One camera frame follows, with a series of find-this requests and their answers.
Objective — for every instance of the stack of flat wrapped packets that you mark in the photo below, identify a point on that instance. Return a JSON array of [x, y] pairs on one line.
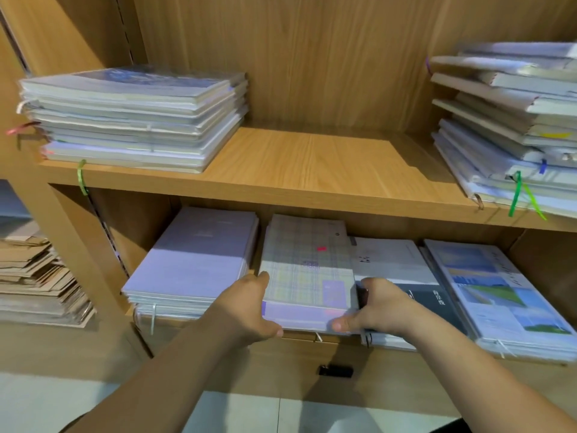
[[36, 275]]

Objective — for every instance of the person's right forearm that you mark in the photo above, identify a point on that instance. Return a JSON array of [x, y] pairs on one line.
[[496, 379]]

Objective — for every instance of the dark blue script notebook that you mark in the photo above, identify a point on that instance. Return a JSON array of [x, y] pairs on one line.
[[397, 261]]

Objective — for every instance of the pile of small notebooks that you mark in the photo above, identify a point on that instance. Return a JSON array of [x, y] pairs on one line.
[[505, 130]]

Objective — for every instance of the person's left hand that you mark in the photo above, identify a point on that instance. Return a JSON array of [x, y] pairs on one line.
[[239, 311]]

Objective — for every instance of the large plain lilac notebook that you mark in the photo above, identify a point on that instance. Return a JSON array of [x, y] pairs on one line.
[[194, 257]]

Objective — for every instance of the pastel grid pattern notebook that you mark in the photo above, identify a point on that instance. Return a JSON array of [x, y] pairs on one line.
[[306, 261]]

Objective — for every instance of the wooden shelf unit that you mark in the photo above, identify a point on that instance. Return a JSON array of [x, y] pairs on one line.
[[315, 167]]

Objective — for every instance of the person's left forearm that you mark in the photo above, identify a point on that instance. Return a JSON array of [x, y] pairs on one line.
[[153, 388]]

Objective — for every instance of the person's right hand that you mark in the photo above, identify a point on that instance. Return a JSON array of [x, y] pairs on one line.
[[388, 306]]

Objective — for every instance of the small black shelf clip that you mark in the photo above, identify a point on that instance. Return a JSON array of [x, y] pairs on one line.
[[335, 370]]

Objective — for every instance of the stack of large blue notebooks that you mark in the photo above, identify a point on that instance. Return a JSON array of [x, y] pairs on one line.
[[135, 117]]

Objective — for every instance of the green field picture notebook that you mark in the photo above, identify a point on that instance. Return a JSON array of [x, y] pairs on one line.
[[505, 297]]

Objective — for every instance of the person's black clothing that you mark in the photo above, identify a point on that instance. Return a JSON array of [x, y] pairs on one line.
[[451, 426]]

